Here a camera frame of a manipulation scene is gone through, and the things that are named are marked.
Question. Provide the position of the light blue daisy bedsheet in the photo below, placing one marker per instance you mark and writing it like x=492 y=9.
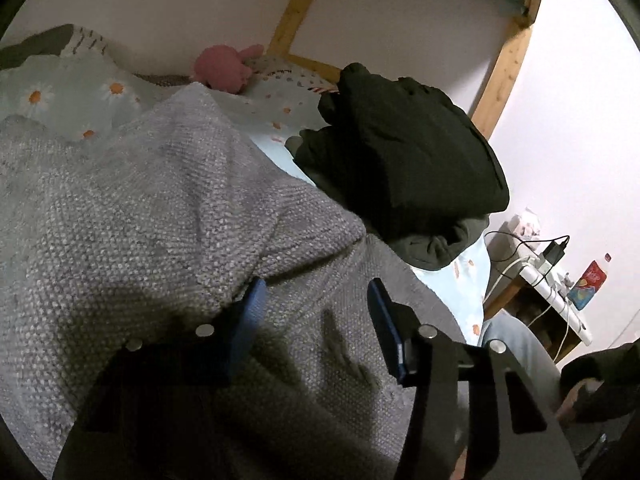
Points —
x=457 y=265

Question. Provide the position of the white power strip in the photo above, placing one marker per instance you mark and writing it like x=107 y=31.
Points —
x=567 y=311

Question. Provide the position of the black folded clothes pile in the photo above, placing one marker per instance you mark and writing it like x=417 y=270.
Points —
x=407 y=161

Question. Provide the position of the patterned pillow with red trim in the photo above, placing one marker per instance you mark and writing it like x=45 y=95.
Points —
x=287 y=74

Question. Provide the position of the grey knitted sweater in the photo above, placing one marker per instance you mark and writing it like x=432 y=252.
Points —
x=166 y=220

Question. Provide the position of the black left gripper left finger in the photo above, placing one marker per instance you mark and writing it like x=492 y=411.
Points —
x=156 y=410

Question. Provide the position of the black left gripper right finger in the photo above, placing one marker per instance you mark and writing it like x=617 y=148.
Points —
x=474 y=408

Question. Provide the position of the wooden bedside table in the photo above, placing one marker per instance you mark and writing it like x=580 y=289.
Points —
x=523 y=302

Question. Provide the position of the wooden bunk bed frame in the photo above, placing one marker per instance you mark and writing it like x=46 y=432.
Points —
x=472 y=48

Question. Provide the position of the black charger plug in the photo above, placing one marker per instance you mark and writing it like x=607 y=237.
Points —
x=552 y=254

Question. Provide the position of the dark grey striped blanket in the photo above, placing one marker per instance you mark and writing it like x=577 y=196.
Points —
x=70 y=57

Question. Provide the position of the pink plush toy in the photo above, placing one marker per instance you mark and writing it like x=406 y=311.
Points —
x=223 y=68

